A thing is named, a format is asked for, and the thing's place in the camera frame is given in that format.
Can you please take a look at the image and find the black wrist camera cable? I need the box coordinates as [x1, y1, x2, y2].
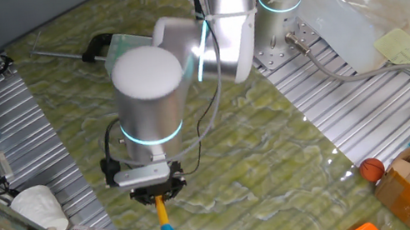
[77, 0, 240, 190]

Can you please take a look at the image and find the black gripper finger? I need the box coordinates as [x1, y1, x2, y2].
[141, 193, 157, 207]
[162, 187, 181, 203]

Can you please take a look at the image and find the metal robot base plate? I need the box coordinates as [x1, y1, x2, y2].
[246, 12, 326, 74]

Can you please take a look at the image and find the green marble pattern mat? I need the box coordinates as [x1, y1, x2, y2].
[0, 0, 410, 230]

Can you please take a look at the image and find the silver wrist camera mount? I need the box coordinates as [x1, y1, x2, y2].
[98, 146, 174, 193]

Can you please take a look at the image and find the small toy basketball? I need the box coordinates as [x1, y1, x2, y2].
[357, 155, 388, 185]

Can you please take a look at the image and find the small silver camera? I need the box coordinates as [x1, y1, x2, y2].
[0, 147, 16, 184]

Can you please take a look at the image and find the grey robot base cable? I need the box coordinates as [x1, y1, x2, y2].
[283, 10, 410, 120]

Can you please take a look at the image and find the white toilet paper roll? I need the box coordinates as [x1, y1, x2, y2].
[7, 181, 71, 230]

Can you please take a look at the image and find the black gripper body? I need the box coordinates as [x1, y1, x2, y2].
[125, 160, 188, 201]

